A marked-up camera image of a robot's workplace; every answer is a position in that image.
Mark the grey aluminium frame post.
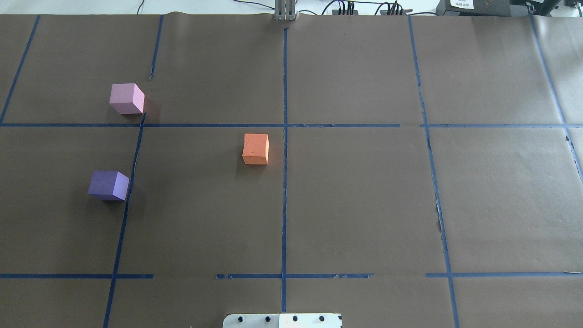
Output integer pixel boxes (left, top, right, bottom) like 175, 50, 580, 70
274, 0, 297, 21

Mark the pink foam cube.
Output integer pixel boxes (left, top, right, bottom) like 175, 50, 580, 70
109, 83, 145, 115

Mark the black usb hub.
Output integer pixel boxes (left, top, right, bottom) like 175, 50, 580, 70
331, 1, 358, 16
375, 2, 412, 16

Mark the orange foam cube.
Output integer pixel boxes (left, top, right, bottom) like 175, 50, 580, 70
242, 133, 269, 165

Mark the purple foam cube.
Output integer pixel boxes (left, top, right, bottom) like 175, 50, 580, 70
87, 170, 130, 201

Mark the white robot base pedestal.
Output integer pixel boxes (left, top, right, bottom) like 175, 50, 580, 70
222, 313, 343, 328

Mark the black computer box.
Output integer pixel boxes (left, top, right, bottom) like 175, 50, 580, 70
435, 0, 561, 17

